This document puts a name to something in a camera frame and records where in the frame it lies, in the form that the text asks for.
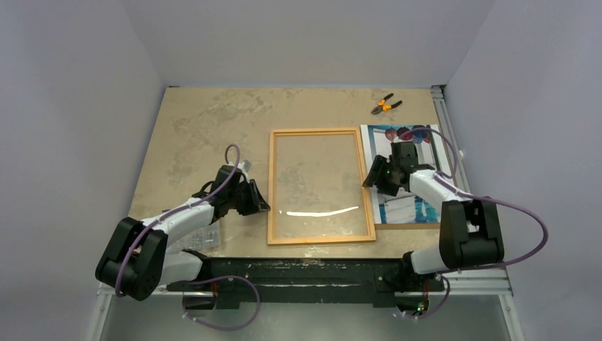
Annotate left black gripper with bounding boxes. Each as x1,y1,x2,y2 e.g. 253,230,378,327
227,180,269,216

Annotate photo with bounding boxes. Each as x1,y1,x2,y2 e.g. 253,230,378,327
360,125,453,229

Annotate clear acrylic glass sheet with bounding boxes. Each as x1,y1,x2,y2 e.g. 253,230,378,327
275,135,366,238

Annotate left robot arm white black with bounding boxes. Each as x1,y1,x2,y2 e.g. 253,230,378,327
94,161,270,301

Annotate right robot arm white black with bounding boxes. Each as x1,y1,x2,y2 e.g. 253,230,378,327
363,142,505,289

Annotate orange black pliers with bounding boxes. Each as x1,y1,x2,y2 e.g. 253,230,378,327
371,93,403,115

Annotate clear plastic screw box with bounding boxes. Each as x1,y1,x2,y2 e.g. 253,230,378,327
155,205,221,254

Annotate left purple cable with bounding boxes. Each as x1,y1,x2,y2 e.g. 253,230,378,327
114,144,262,332

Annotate purple cable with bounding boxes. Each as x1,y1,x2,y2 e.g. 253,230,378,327
114,144,262,332
393,126,549,321

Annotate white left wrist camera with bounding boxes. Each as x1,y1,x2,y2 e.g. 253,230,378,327
237,160,251,172

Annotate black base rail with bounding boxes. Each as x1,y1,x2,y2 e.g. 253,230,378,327
167,256,444,309

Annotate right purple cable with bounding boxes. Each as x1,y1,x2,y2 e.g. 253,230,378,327
393,126,549,321

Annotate aluminium extrusion rail front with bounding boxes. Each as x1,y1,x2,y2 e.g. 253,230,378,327
86,270,522,340

